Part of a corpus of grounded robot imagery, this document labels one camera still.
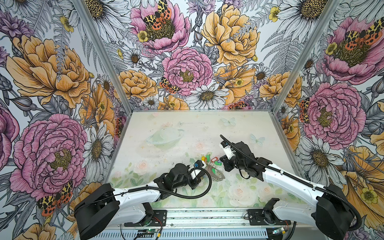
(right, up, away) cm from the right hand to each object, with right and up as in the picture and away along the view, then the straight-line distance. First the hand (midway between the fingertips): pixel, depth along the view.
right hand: (222, 163), depth 82 cm
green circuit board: (-35, -28, -11) cm, 46 cm away
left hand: (-10, -6, -2) cm, 12 cm away
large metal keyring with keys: (-5, -6, +9) cm, 12 cm away
